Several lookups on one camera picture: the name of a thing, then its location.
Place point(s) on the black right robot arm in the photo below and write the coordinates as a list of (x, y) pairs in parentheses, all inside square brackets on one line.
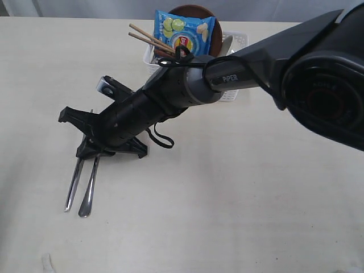
[(314, 70)]

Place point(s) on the silver metal table knife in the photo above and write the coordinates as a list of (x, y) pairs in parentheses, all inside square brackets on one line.
[(74, 184)]

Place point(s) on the brown wooden chopstick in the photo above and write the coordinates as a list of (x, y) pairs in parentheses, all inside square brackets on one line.
[(156, 45), (148, 36)]

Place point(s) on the brown wooden handled utensil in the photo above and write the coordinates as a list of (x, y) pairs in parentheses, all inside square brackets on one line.
[(161, 53)]

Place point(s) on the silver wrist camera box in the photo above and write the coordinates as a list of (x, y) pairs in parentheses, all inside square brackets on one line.
[(113, 89)]

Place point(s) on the white curtain backdrop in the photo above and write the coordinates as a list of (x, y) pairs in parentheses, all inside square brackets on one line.
[(228, 10)]

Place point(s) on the blue chips bag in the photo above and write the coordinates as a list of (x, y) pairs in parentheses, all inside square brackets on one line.
[(193, 33)]

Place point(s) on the silver metal fork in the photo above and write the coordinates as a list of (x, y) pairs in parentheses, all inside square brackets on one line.
[(87, 202)]

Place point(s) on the grey speckled ceramic bowl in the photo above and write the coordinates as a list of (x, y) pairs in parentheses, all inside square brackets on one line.
[(226, 45)]

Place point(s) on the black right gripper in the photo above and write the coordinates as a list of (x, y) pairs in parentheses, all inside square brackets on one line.
[(115, 129)]

